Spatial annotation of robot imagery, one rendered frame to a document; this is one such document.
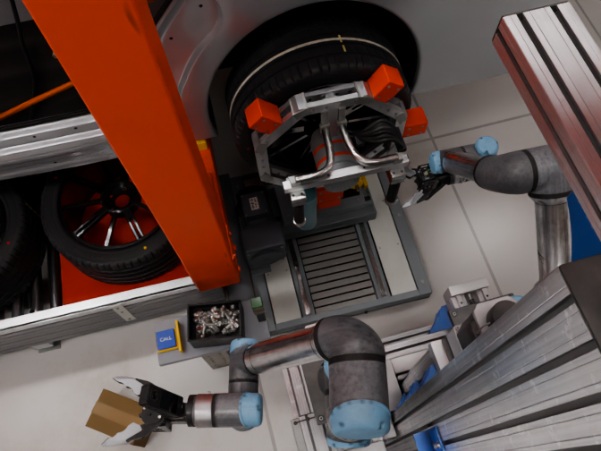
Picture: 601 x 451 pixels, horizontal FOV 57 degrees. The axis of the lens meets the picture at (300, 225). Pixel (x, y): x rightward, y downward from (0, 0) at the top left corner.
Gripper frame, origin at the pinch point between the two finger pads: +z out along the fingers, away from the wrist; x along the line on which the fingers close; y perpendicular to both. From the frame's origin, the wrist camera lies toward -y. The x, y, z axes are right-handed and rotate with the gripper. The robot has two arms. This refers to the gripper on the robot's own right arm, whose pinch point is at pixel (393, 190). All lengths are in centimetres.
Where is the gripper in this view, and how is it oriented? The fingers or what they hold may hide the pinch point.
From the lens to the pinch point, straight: 196.4
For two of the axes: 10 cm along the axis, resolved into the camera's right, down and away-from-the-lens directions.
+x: 2.4, 8.8, -4.1
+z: -9.7, 2.2, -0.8
